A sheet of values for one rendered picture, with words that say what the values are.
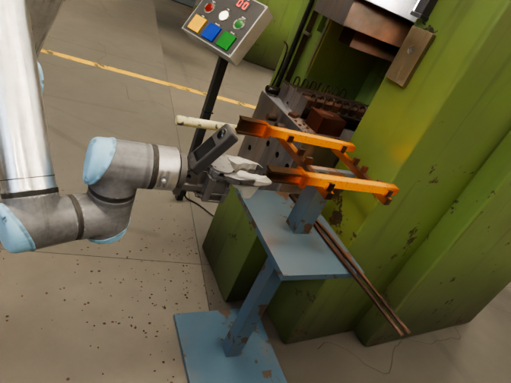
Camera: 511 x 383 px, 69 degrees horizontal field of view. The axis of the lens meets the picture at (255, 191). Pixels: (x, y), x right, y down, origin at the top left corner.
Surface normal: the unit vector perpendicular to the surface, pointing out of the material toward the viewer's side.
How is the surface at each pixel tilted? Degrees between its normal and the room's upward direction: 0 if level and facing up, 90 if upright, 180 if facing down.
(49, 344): 0
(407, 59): 90
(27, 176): 55
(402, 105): 90
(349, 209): 90
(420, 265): 90
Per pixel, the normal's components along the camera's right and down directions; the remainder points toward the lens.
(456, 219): -0.85, -0.05
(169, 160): 0.49, -0.26
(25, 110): 0.74, -0.01
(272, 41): 0.14, 0.56
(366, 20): 0.40, 0.60
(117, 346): 0.36, -0.80
